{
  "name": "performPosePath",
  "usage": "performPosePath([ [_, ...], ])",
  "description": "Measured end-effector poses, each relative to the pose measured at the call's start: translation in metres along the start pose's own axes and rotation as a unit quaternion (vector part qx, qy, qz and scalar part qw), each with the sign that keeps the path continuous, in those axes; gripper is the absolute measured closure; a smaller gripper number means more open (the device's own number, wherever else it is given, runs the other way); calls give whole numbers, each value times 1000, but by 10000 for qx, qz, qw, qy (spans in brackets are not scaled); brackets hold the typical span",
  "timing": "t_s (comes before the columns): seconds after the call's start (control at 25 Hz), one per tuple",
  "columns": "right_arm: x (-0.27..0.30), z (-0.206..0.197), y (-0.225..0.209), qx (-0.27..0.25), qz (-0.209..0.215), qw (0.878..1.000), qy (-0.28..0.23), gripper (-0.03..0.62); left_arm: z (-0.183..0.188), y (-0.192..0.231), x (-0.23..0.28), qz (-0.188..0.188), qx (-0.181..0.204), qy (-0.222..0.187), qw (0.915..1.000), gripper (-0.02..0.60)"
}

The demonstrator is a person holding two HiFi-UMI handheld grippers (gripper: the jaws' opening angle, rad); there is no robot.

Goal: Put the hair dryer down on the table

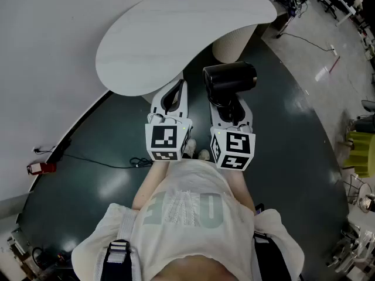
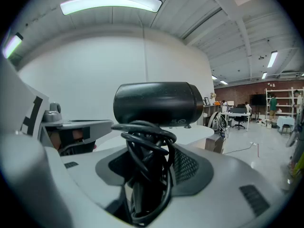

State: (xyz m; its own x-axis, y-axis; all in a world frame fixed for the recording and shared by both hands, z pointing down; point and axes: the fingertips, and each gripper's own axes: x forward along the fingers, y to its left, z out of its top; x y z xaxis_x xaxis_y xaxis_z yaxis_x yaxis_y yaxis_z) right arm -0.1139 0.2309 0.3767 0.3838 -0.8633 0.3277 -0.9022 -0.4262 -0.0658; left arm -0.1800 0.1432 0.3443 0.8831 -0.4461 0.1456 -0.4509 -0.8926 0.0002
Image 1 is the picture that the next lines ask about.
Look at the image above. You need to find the person's right forearm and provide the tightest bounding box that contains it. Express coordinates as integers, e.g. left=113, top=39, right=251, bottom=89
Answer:
left=224, top=168, right=256, bottom=214

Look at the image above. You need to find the left black harness strap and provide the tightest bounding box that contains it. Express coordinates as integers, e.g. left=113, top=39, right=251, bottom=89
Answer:
left=103, top=239, right=133, bottom=281

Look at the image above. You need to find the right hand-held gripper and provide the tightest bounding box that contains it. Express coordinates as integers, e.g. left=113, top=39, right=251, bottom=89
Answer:
left=209, top=100, right=256, bottom=172

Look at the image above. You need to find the person's left white shoe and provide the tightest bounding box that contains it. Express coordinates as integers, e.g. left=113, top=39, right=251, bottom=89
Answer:
left=184, top=138, right=197, bottom=159

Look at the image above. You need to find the thin black power-strip cable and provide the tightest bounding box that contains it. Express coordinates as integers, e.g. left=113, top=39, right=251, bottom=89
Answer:
left=276, top=32, right=335, bottom=53

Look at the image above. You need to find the long black floor cable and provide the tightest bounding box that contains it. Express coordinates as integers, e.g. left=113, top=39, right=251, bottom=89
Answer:
left=62, top=153, right=154, bottom=169

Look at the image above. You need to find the white curved table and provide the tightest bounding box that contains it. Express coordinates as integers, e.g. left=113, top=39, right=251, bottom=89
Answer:
left=96, top=0, right=278, bottom=105

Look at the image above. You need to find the red stick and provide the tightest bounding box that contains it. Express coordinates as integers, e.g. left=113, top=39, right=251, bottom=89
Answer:
left=329, top=56, right=342, bottom=74

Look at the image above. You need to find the black hair dryer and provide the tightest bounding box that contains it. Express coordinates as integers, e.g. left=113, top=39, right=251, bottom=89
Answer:
left=202, top=61, right=258, bottom=120

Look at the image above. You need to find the right black harness strap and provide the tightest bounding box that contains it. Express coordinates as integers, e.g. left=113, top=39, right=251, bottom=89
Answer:
left=252, top=203, right=291, bottom=281

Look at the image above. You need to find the yellow-green chair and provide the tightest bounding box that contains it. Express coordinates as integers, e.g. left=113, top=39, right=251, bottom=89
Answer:
left=342, top=131, right=375, bottom=179

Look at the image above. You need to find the black office chair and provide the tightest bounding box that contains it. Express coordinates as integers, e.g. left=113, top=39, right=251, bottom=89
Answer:
left=317, top=0, right=338, bottom=19

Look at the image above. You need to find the white office desk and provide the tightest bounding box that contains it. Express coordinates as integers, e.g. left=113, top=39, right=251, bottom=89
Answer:
left=318, top=0, right=362, bottom=26

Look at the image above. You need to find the person's left forearm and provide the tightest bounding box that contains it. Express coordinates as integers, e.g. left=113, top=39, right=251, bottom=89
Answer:
left=131, top=158, right=172, bottom=211

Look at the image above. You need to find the black harness strap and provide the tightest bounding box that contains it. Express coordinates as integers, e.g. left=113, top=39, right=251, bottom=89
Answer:
left=103, top=239, right=133, bottom=281
left=252, top=203, right=291, bottom=281

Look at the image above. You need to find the person's white printed t-shirt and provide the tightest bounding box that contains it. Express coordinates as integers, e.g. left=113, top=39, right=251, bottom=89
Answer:
left=71, top=158, right=305, bottom=281

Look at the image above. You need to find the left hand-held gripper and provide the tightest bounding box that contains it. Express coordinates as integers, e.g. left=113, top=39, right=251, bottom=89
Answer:
left=145, top=80, right=194, bottom=162

